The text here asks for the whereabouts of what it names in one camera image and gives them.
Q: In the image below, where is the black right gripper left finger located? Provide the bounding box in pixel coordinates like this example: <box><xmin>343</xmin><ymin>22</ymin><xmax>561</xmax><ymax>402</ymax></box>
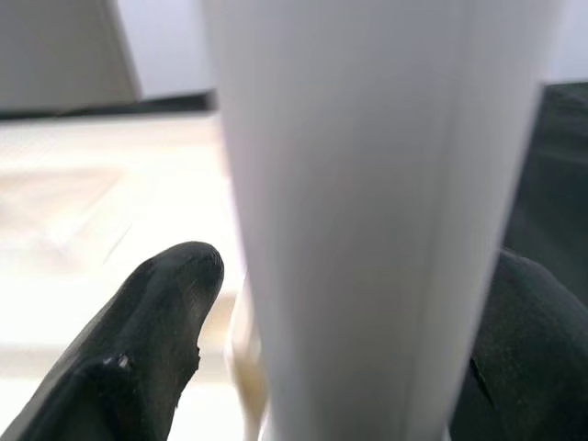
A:
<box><xmin>0</xmin><ymin>241</ymin><xmax>226</xmax><ymax>441</ymax></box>

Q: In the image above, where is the white plastic table leg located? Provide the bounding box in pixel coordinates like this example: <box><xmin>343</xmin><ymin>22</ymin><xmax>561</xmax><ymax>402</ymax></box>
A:
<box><xmin>199</xmin><ymin>0</ymin><xmax>564</xmax><ymax>441</ymax></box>

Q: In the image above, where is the white plastic children table top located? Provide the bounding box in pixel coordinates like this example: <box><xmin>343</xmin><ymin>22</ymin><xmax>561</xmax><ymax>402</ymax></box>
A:
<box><xmin>0</xmin><ymin>112</ymin><xmax>272</xmax><ymax>441</ymax></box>

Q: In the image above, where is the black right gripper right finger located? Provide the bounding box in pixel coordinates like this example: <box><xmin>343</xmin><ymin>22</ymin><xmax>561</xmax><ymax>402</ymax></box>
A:
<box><xmin>446</xmin><ymin>247</ymin><xmax>588</xmax><ymax>441</ymax></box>

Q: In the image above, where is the black cloth table cover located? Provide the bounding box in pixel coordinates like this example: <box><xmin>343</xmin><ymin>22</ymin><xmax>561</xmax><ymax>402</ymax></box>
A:
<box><xmin>0</xmin><ymin>80</ymin><xmax>588</xmax><ymax>304</ymax></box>

